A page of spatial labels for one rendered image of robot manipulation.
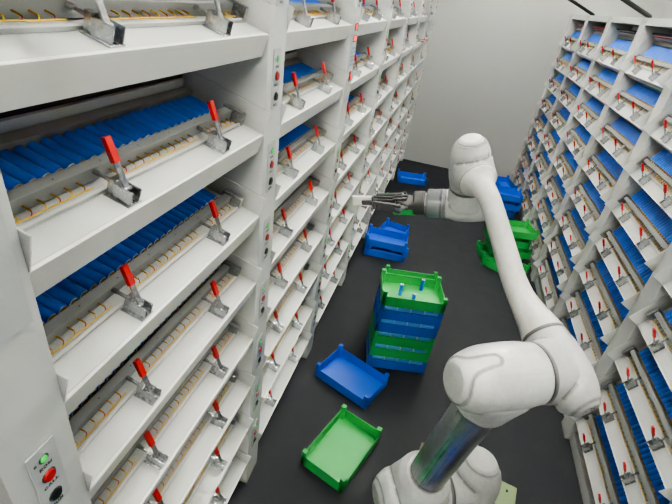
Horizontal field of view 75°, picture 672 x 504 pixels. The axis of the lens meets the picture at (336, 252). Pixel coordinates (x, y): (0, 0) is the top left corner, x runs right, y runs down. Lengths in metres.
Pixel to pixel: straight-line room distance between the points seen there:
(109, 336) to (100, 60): 0.39
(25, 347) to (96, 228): 0.16
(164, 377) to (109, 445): 0.16
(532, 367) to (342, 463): 1.16
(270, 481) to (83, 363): 1.29
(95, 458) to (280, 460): 1.17
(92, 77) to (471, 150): 0.90
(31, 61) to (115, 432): 0.60
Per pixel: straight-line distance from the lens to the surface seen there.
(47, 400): 0.66
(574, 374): 1.03
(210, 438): 1.35
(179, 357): 0.98
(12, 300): 0.55
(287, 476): 1.91
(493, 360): 0.94
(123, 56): 0.61
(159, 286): 0.83
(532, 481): 2.21
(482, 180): 1.21
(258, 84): 1.00
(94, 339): 0.75
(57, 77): 0.55
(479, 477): 1.48
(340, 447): 2.00
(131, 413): 0.91
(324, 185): 1.78
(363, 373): 2.29
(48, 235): 0.61
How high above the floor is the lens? 1.63
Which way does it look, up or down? 31 degrees down
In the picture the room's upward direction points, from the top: 9 degrees clockwise
